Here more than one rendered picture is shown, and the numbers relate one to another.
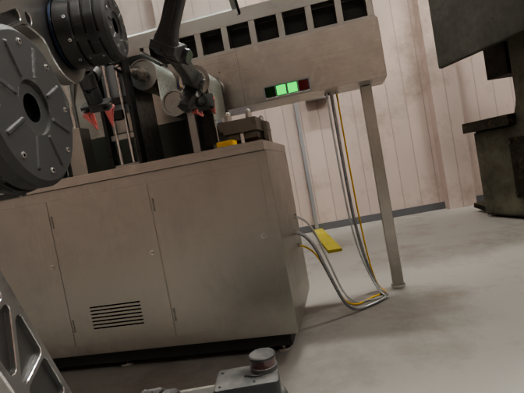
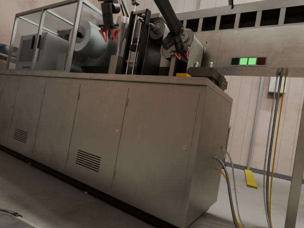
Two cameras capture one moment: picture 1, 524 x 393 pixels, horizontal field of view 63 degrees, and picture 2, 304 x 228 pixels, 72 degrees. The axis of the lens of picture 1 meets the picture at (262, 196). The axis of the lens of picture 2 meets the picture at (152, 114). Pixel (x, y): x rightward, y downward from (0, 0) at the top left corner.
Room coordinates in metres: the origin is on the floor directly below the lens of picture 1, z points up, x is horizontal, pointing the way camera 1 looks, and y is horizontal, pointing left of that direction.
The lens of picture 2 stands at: (0.58, -0.21, 0.64)
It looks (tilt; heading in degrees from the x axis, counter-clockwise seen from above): 2 degrees up; 22
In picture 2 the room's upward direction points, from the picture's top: 10 degrees clockwise
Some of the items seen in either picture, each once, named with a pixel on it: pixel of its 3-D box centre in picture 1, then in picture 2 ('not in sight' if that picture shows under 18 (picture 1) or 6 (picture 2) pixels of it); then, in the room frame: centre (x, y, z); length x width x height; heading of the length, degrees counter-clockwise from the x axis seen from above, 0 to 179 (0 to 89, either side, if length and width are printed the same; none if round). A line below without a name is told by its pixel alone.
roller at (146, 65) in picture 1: (154, 79); (164, 37); (2.20, 0.43, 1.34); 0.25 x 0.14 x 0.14; 169
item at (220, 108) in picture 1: (219, 110); (194, 62); (2.13, 0.13, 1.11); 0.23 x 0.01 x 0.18; 169
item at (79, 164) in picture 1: (76, 126); (118, 54); (2.27, 0.90, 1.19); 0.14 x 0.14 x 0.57
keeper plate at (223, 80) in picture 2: (267, 132); (222, 85); (2.15, -0.09, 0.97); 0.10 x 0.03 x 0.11; 169
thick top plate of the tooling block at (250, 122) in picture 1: (248, 129); (210, 79); (2.15, 0.01, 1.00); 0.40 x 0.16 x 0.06; 169
